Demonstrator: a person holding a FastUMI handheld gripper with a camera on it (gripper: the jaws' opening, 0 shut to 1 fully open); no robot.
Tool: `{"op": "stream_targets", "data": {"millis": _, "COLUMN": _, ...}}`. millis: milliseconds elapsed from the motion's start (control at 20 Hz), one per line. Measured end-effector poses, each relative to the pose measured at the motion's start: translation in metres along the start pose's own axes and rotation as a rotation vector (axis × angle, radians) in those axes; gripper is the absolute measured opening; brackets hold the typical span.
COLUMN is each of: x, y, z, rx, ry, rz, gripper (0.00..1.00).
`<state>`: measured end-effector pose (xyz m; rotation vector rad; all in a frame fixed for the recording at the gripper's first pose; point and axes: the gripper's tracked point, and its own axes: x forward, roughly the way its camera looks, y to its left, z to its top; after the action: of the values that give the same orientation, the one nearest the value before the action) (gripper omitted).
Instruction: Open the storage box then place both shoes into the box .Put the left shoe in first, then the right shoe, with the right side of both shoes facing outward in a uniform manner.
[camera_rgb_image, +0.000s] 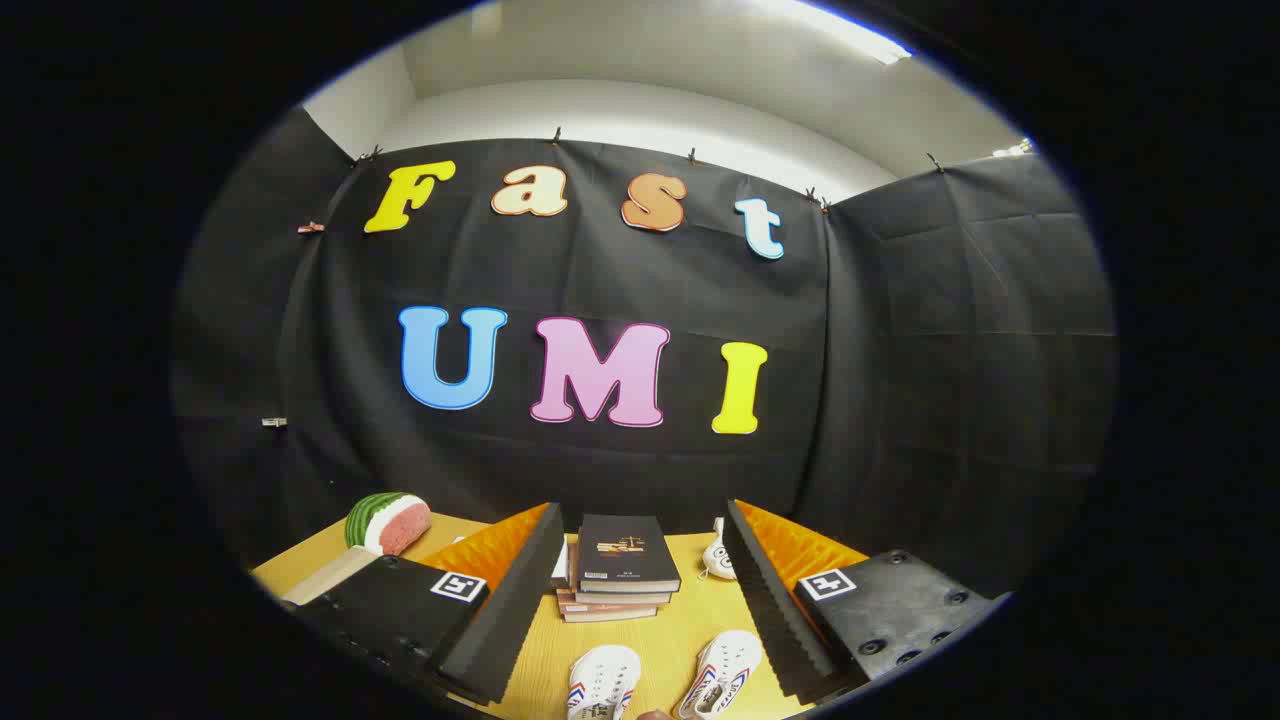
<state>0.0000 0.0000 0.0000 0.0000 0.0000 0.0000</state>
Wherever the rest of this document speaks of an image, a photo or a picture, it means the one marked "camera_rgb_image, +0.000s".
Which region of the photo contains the white plush toy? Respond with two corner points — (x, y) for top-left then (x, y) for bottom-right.
(697, 517), (738, 582)

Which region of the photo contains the black hardcover book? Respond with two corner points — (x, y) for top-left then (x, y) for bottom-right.
(577, 514), (683, 595)

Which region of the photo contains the dark maroon book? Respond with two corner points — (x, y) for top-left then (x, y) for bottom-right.
(573, 588), (673, 607)

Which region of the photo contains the cream fabric storage box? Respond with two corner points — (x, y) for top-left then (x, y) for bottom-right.
(282, 545), (381, 606)

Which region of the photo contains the white canvas shoe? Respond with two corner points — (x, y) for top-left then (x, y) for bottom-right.
(678, 629), (764, 720)
(566, 645), (642, 720)

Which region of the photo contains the watermelon slice toy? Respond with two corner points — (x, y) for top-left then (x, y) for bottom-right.
(345, 492), (433, 557)

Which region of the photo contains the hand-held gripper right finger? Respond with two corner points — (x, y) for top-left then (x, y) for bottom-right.
(722, 498), (1001, 706)

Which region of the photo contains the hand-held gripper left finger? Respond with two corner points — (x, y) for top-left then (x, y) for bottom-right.
(285, 502), (567, 707)

